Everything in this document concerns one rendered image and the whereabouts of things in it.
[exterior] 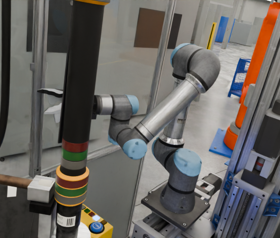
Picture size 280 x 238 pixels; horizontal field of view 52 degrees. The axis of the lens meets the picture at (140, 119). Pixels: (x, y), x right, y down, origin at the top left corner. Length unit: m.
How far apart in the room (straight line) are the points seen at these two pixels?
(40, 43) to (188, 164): 0.72
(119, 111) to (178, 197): 0.43
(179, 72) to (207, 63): 0.14
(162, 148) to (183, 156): 0.12
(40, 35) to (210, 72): 0.63
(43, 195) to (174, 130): 0.87
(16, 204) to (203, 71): 0.70
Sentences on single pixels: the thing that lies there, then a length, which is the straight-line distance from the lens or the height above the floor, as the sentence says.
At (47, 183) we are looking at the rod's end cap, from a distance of 0.42.
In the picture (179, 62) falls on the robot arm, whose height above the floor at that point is 1.61.
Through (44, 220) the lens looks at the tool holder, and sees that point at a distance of 0.44.
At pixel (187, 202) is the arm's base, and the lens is 1.23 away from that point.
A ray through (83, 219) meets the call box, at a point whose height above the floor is 1.07.
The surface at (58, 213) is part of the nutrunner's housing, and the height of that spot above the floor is 1.52.
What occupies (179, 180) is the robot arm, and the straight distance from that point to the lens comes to 1.18.
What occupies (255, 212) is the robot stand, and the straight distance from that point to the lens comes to 1.21.
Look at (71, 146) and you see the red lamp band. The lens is 0.36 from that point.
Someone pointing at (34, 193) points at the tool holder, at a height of 1.54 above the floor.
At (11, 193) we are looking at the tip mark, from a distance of 0.64.
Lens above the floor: 1.80
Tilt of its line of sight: 22 degrees down
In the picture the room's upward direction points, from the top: 10 degrees clockwise
